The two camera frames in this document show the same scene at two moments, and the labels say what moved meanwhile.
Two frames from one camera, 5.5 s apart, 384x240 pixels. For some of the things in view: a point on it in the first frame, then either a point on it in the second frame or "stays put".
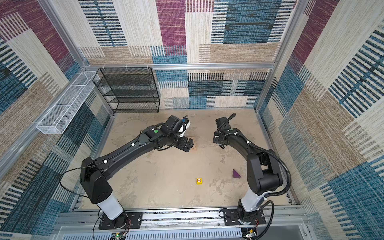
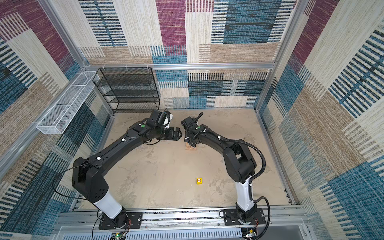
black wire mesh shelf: [129, 90] stays put
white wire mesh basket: [63, 112] stays put
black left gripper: [182, 146] to [171, 136]
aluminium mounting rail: [281, 224] stays put
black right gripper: [216, 140] to [186, 139]
